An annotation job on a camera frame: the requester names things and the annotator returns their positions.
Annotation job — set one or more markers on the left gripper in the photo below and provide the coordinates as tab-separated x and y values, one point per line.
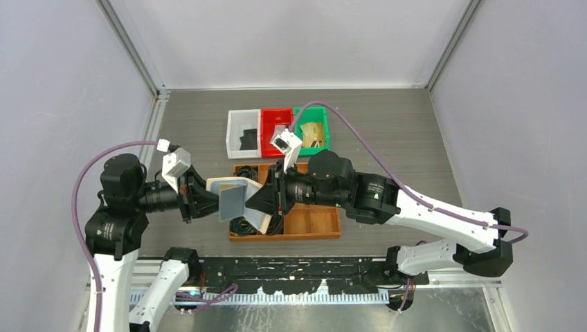
192	195

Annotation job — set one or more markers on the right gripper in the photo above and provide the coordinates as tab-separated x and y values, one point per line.
273	197

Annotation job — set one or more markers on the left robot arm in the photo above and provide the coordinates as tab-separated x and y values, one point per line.
114	233

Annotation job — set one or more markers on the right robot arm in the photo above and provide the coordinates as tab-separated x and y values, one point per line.
470	240

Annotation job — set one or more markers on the black card in white bin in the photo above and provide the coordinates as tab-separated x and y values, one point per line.
248	140

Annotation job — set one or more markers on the gold cards in green bin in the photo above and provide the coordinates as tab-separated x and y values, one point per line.
313	135

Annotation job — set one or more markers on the large rolled black belt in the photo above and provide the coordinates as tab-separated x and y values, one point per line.
276	226

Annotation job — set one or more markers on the rolled belt top left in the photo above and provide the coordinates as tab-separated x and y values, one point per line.
248	171

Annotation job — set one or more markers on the rolled belt bottom left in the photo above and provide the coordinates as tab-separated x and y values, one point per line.
241	227

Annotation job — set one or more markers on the wooden compartment tray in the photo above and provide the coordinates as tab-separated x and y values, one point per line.
303	222

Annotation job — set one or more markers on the red plastic bin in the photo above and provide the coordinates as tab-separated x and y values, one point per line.
270	119

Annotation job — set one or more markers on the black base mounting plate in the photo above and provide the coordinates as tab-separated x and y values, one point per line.
297	275

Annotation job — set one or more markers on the white plastic bin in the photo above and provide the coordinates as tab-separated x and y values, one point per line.
237	121

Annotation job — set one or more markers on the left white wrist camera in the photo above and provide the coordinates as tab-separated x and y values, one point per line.
175	164

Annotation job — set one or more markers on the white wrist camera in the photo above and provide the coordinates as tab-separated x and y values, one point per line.
175	164
288	144

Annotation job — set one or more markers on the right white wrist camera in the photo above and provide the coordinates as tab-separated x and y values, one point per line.
288	144

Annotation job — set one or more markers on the aluminium front rail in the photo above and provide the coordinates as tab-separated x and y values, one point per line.
442	279

